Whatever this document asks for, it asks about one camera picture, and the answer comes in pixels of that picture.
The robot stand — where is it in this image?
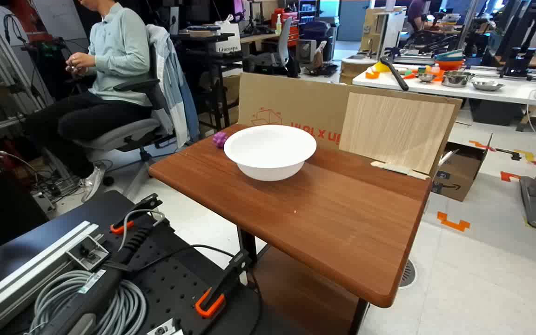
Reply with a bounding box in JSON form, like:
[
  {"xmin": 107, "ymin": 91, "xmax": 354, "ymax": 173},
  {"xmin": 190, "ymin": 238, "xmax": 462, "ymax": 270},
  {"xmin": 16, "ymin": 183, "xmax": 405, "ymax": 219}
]
[{"xmin": 0, "ymin": 190, "xmax": 268, "ymax": 335}]

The stack of coloured bowls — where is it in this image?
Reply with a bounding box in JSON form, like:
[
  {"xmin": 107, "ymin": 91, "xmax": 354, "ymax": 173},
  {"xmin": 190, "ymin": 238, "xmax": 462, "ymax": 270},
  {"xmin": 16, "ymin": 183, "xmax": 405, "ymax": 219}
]
[{"xmin": 434, "ymin": 49, "xmax": 467, "ymax": 72}]

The grey office chair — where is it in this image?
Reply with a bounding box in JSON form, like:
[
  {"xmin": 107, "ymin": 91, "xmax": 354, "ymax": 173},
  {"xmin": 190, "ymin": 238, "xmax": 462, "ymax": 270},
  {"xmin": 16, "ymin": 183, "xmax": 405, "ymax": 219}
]
[
  {"xmin": 253, "ymin": 16, "xmax": 295, "ymax": 75},
  {"xmin": 74, "ymin": 26, "xmax": 189, "ymax": 188}
]

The black handle tool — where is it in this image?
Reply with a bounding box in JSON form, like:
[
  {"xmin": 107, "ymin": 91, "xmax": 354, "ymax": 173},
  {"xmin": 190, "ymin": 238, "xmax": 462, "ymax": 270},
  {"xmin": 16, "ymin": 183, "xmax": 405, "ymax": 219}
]
[{"xmin": 380, "ymin": 57, "xmax": 409, "ymax": 92}]

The aluminium rail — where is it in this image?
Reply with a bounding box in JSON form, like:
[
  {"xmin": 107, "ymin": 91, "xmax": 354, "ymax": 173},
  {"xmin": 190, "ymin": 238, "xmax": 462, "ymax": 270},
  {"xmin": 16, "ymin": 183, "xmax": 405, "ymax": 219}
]
[{"xmin": 0, "ymin": 221, "xmax": 110, "ymax": 332}]

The cardboard box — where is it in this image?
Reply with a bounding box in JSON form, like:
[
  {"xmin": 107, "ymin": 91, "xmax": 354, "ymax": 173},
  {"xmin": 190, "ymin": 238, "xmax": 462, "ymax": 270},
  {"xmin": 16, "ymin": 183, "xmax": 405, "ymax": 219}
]
[{"xmin": 431, "ymin": 134, "xmax": 493, "ymax": 202}]

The metal pot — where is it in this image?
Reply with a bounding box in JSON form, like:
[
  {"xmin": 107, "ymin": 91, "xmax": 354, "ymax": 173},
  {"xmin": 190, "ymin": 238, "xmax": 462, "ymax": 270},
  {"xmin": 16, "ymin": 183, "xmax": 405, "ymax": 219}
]
[{"xmin": 442, "ymin": 70, "xmax": 475, "ymax": 88}]

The white paper bag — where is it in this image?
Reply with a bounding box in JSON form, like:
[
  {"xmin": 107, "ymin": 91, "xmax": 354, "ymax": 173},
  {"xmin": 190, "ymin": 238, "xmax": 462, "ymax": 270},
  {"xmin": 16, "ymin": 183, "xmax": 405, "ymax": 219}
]
[{"xmin": 214, "ymin": 20, "xmax": 242, "ymax": 54}]

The red bin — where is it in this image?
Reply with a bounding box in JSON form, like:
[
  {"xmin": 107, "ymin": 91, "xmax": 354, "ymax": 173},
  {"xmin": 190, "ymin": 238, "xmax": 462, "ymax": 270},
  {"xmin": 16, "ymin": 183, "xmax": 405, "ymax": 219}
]
[{"xmin": 270, "ymin": 9, "xmax": 299, "ymax": 48}]

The black cable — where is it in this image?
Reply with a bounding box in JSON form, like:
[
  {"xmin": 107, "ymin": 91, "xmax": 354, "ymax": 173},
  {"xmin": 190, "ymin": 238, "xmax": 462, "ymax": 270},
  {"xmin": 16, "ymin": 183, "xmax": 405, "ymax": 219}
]
[{"xmin": 105, "ymin": 244, "xmax": 237, "ymax": 273}]

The white basin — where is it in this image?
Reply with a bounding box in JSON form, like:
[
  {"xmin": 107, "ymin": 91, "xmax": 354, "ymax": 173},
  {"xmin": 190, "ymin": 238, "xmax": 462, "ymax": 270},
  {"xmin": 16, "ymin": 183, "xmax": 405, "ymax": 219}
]
[{"xmin": 224, "ymin": 125, "xmax": 317, "ymax": 182}]

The coil of grey cable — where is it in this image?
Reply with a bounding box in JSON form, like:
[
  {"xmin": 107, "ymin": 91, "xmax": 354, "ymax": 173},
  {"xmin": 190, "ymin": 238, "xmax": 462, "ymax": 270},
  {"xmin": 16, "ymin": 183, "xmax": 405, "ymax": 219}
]
[{"xmin": 25, "ymin": 270, "xmax": 148, "ymax": 335}]

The white table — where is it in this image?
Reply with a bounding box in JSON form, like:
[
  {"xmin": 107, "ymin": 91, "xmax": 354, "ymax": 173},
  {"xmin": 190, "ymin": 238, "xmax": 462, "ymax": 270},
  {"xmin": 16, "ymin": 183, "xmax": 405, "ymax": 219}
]
[{"xmin": 352, "ymin": 64, "xmax": 536, "ymax": 106}]

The person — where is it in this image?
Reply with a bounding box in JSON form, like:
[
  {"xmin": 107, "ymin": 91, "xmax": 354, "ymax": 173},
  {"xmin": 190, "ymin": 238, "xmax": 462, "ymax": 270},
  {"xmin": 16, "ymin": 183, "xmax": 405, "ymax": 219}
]
[
  {"xmin": 21, "ymin": 0, "xmax": 154, "ymax": 203},
  {"xmin": 407, "ymin": 0, "xmax": 429, "ymax": 31}
]

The black and orange clamp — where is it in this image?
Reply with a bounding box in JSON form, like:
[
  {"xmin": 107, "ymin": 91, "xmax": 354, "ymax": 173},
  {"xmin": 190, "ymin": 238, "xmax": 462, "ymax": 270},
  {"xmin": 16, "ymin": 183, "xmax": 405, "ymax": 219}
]
[
  {"xmin": 195, "ymin": 250, "xmax": 253, "ymax": 319},
  {"xmin": 110, "ymin": 194, "xmax": 164, "ymax": 235}
]

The beige tape strip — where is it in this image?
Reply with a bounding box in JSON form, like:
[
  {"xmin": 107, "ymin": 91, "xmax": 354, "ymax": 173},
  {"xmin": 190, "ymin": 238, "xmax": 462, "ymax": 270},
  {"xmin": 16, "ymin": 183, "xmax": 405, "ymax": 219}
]
[{"xmin": 370, "ymin": 161, "xmax": 431, "ymax": 181}]

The large black bar clamp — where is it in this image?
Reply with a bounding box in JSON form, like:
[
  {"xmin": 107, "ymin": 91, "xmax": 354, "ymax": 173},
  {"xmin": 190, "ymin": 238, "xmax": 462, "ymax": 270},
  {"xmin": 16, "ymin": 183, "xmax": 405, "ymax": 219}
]
[{"xmin": 40, "ymin": 212, "xmax": 172, "ymax": 335}]

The light wooden board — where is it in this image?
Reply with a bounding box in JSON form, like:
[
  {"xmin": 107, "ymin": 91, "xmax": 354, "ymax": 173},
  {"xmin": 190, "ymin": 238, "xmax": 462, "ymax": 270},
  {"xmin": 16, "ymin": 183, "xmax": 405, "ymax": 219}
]
[{"xmin": 339, "ymin": 92, "xmax": 456, "ymax": 175}]

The floor drain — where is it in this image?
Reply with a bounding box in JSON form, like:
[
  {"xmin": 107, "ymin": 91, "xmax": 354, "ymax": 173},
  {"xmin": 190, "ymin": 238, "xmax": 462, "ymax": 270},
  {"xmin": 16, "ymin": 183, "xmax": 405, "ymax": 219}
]
[{"xmin": 398, "ymin": 259, "xmax": 417, "ymax": 289}]

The light blue jacket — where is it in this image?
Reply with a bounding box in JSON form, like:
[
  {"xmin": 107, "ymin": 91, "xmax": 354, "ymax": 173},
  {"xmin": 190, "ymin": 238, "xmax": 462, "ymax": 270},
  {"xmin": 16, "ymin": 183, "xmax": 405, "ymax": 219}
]
[{"xmin": 146, "ymin": 24, "xmax": 201, "ymax": 149}]

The brown cardboard sheet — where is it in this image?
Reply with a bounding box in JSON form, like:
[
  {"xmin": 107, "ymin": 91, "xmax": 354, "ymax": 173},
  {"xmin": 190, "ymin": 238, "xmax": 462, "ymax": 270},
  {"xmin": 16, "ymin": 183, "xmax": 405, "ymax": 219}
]
[{"xmin": 238, "ymin": 72, "xmax": 463, "ymax": 178}]

